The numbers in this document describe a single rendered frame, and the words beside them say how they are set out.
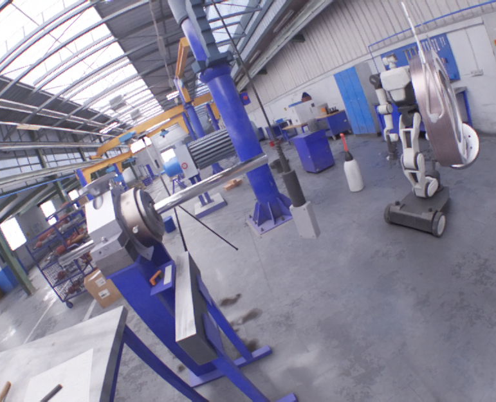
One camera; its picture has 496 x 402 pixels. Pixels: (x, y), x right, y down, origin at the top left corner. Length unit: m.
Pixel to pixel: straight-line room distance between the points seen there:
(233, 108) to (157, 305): 2.35
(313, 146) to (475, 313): 3.74
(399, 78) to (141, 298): 2.25
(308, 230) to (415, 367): 1.01
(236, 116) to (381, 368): 2.81
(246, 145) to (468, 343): 2.87
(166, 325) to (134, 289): 0.29
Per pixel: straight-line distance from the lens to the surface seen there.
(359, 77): 5.96
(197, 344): 0.76
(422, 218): 2.15
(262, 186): 3.07
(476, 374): 1.49
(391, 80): 2.07
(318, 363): 1.53
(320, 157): 4.53
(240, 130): 2.97
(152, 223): 1.35
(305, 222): 0.78
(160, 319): 1.41
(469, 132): 1.14
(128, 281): 1.29
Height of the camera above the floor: 1.32
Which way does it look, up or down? 17 degrees down
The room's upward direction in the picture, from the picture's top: 24 degrees counter-clockwise
